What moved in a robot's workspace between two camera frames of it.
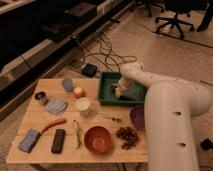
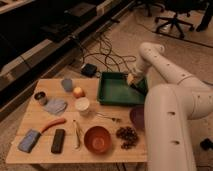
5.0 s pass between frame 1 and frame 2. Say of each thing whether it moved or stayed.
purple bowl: stayed
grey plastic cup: stayed
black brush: moved
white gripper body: moved
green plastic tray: stayed
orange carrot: stayed
